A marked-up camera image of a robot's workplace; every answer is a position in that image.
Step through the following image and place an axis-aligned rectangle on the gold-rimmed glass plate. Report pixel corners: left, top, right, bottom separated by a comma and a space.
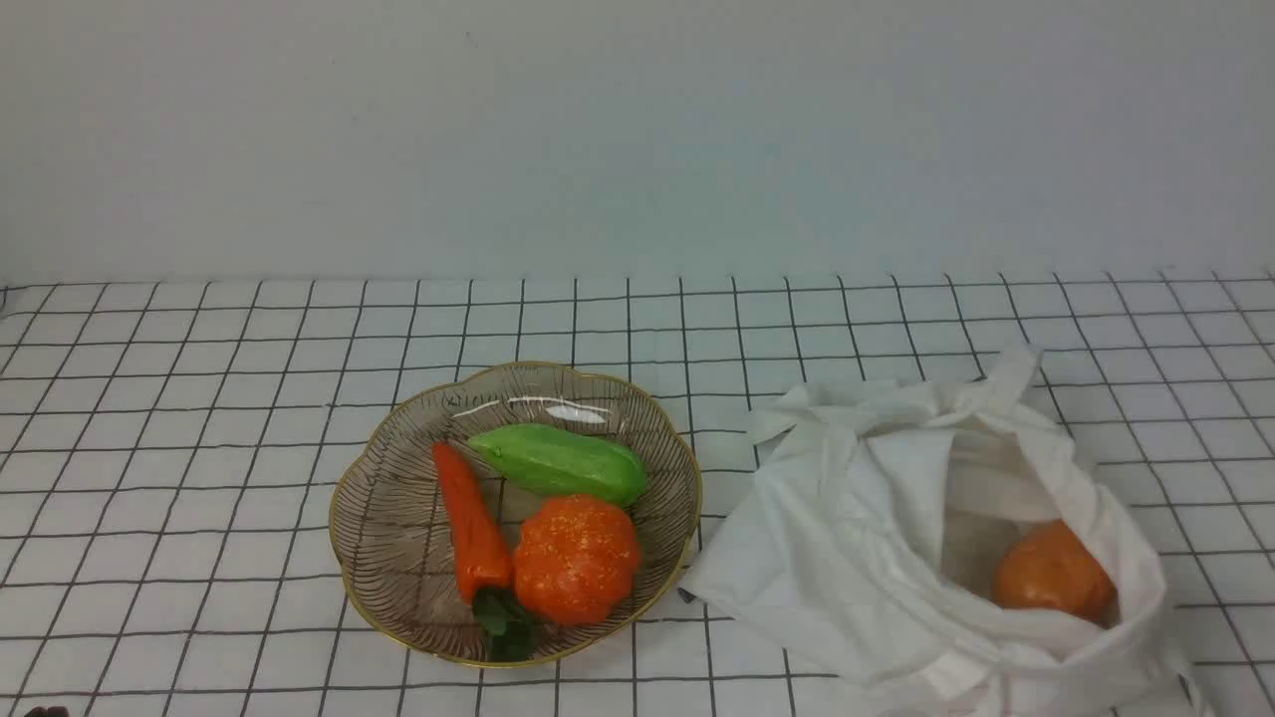
332, 361, 704, 669

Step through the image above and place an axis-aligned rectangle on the white cloth bag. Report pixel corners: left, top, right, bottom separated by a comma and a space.
682, 346, 1214, 716

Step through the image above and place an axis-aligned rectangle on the orange carrot with green leaves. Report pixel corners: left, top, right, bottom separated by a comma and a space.
431, 443, 534, 663

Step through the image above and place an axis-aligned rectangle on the green chayote vegetable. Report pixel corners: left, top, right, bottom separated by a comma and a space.
465, 424, 649, 506

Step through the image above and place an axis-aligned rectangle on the orange pumpkin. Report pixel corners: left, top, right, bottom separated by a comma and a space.
513, 494, 643, 625

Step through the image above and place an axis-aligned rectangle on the brown potato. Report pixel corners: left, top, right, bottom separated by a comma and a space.
992, 519, 1117, 623

